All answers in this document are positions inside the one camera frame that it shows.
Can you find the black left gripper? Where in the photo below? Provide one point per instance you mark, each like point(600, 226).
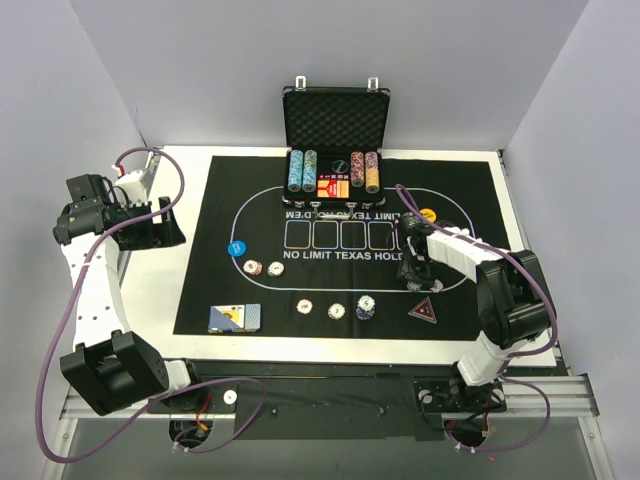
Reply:
point(151, 229)

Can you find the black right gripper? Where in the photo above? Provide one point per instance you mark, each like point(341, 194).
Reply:
point(417, 267)

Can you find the red triangular dealer marker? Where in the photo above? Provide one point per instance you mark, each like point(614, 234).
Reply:
point(424, 311)

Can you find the yellow big blind button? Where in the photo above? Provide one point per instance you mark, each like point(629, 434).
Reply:
point(429, 214)

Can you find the blue chip stack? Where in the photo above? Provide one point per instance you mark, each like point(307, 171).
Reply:
point(365, 308)

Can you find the blue small blind button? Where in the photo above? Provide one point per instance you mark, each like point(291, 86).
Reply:
point(236, 248)

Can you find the red chips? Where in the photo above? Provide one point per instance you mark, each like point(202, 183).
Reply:
point(252, 267)

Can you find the grey chip stack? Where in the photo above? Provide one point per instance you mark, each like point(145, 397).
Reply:
point(336, 311)

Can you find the blue playing card deck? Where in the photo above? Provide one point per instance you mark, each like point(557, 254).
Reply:
point(237, 318)

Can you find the red chip stack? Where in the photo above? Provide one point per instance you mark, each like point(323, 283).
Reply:
point(304, 306)

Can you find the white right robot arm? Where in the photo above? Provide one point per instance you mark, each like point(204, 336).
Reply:
point(513, 304)

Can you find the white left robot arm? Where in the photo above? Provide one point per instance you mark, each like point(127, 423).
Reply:
point(110, 366)

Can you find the black poker felt mat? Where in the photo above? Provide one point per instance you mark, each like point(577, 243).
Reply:
point(331, 261)

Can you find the red playing card box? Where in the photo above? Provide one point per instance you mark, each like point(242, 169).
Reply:
point(333, 186)

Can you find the purple and orange chip row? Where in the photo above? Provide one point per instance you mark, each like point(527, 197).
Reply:
point(372, 175)

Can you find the dark red chip row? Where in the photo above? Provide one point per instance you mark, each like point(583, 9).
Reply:
point(357, 170)

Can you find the black dealer button in case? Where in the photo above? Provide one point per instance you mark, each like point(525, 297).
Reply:
point(340, 166)

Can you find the green grey chip row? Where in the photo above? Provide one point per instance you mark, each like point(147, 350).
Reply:
point(309, 174)

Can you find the light blue chip row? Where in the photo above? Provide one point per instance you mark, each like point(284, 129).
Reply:
point(295, 170)

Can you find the black aluminium poker case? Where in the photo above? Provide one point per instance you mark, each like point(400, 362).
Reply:
point(335, 121)

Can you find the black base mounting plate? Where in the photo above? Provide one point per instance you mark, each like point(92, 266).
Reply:
point(347, 424)

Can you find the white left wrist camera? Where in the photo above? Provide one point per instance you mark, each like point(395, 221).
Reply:
point(137, 183)

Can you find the aluminium front rail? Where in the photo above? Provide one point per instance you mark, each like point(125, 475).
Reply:
point(566, 396)

